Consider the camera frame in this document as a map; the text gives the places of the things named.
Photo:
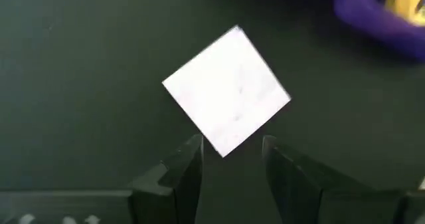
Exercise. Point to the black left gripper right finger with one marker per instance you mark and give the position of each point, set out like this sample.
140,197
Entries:
305,200

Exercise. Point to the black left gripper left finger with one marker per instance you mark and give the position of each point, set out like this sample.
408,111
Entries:
169,197

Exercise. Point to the pale lavender sticky note pad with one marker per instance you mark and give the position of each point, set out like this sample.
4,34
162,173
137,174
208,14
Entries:
229,91

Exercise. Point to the purple plastic pencil box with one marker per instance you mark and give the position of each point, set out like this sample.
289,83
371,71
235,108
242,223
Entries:
365,14

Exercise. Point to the yellow green crayon box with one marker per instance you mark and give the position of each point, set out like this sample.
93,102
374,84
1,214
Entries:
408,4

